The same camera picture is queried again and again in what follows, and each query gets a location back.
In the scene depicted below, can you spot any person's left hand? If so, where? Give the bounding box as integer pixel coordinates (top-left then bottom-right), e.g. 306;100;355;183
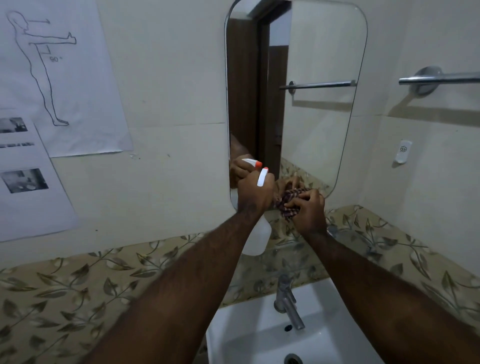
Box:
237;170;276;217

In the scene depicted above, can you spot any person's right hand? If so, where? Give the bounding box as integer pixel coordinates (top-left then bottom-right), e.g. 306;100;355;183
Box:
283;188;328;236

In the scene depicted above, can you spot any checkered cleaning cloth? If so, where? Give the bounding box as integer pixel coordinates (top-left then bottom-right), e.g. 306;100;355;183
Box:
275;188;310;220

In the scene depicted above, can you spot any white spray bottle orange nozzle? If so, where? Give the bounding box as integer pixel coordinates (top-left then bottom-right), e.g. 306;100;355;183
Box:
241;167;273;257

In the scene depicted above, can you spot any person's right forearm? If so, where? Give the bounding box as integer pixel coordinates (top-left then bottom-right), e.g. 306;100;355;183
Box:
303;229;480;364

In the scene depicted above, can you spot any person's left forearm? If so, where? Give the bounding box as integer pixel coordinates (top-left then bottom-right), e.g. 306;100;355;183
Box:
80;210;268;364

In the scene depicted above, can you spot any chrome sink faucet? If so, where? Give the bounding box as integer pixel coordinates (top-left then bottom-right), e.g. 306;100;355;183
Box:
274;274;306;331

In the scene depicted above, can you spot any white ceramic sink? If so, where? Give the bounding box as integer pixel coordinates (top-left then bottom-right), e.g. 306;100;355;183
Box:
205;277;385;364

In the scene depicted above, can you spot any chrome towel bar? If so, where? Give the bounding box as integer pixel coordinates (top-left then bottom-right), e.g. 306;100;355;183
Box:
398;66;480;96

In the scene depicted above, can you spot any paper poster with body outline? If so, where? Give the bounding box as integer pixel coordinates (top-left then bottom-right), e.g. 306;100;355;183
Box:
0;0;134;158

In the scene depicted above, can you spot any paper sheet with photos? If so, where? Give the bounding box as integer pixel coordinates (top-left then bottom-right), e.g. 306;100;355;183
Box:
0;109;80;243

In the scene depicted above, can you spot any rounded wall mirror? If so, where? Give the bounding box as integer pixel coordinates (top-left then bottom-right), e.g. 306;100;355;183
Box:
224;0;368;211

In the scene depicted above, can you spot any white wall hook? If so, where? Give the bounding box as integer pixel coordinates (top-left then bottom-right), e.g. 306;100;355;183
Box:
394;140;413;165

